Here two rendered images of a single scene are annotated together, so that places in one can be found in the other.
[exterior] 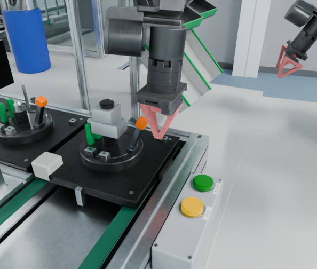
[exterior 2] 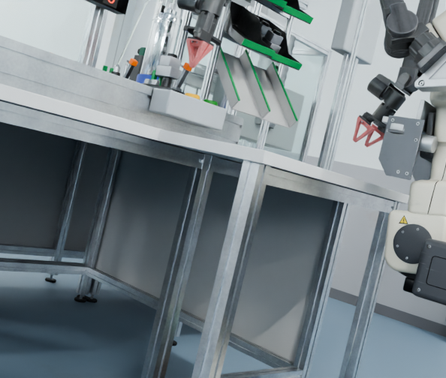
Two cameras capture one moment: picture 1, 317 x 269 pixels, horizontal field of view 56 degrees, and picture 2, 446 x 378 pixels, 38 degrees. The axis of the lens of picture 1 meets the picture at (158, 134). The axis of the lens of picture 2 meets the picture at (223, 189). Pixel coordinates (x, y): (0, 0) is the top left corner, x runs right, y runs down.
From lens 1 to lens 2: 1.48 m
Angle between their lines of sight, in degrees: 36
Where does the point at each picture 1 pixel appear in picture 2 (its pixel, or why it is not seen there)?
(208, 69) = (287, 118)
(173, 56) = (210, 9)
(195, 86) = (259, 109)
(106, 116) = (167, 58)
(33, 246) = not seen: hidden behind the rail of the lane
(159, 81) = (200, 22)
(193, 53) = (278, 103)
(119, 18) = not seen: outside the picture
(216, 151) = not seen: hidden behind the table
